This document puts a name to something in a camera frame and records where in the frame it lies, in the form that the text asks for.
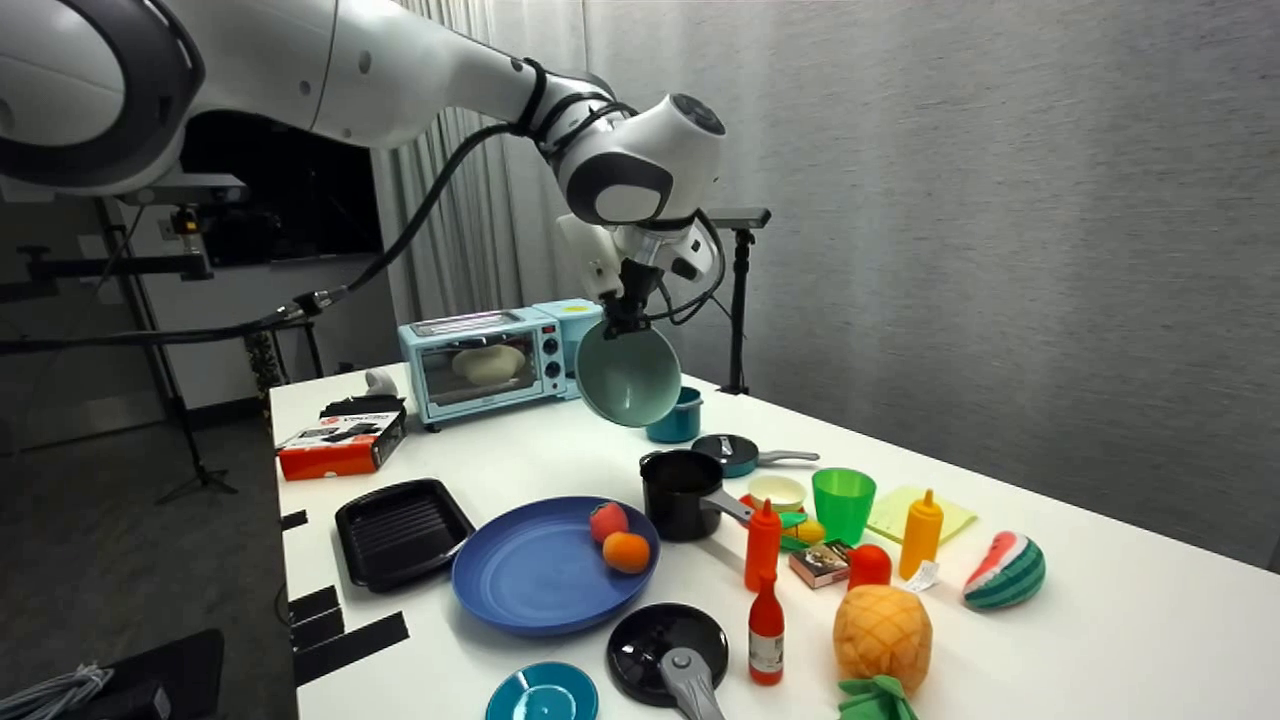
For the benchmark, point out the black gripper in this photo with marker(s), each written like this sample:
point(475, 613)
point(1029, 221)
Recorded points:
point(639, 280)

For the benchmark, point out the mint green bowl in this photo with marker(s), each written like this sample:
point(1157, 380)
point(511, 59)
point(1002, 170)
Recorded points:
point(631, 380)

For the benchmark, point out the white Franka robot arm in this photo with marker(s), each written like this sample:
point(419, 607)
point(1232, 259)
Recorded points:
point(335, 67)

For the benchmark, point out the small black pot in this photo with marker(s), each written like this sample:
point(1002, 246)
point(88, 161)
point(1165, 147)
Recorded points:
point(683, 503)

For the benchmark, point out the teal small bowl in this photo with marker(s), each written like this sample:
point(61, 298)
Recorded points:
point(541, 696)

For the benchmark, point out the light blue toy oven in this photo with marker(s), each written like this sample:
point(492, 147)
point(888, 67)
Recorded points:
point(481, 364)

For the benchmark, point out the small teal frying pan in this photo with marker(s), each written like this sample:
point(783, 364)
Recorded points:
point(726, 457)

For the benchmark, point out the red green toy fruit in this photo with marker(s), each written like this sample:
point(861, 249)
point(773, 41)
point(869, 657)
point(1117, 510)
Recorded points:
point(609, 520)

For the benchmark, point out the small pale round dish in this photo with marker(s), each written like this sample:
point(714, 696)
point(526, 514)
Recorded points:
point(776, 492)

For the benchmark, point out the orange toy fruit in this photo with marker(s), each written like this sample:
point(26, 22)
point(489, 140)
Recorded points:
point(625, 554)

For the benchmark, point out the tall red ketchup bottle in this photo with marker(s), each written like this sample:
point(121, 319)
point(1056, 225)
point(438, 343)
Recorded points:
point(762, 547)

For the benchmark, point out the blue plate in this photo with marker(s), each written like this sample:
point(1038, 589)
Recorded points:
point(535, 572)

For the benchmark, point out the black item on box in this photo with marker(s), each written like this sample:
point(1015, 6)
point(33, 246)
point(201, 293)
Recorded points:
point(360, 406)

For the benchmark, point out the yellow toy lemon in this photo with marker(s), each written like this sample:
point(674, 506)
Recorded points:
point(808, 532)

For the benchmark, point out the green plastic cup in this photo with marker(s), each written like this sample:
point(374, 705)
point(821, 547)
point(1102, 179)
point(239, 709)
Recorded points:
point(847, 506)

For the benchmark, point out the black baking tray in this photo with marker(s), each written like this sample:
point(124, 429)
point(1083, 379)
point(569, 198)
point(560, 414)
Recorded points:
point(401, 532)

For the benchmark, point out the small toy food box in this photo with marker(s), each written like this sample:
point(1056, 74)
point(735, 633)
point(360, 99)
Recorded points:
point(819, 569)

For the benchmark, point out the red box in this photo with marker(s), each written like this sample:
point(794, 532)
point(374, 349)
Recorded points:
point(335, 452)

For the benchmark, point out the red toy tomato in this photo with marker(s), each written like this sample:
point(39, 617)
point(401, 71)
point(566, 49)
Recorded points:
point(869, 567)

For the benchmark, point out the small red sauce bottle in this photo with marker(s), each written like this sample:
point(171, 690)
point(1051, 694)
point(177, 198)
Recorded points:
point(766, 641)

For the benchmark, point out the black monitor screen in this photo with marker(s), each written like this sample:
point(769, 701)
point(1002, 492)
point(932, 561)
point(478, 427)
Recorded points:
point(285, 200)

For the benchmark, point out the yellow mustard bottle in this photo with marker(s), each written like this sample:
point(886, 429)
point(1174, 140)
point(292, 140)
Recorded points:
point(921, 532)

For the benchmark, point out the black tape strip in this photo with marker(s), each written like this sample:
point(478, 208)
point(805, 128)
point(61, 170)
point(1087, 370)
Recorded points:
point(312, 630)
point(309, 601)
point(292, 520)
point(351, 651)

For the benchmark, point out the yellow-green mat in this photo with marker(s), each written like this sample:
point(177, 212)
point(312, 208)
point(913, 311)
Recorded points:
point(956, 516)

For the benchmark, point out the toy pineapple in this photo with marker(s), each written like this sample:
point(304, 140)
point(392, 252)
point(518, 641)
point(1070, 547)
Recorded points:
point(880, 637)

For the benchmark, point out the toy watermelon slice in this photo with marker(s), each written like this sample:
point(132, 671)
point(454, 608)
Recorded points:
point(1004, 572)

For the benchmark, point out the black tripod stand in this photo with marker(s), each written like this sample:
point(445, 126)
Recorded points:
point(164, 384)

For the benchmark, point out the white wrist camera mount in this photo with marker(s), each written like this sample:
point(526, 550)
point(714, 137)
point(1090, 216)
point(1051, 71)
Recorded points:
point(584, 259)

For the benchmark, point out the black camera tripod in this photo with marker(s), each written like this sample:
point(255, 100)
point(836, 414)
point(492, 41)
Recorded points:
point(737, 312)

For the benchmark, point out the black bar camera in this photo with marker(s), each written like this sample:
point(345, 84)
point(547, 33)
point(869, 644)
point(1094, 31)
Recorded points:
point(742, 216)

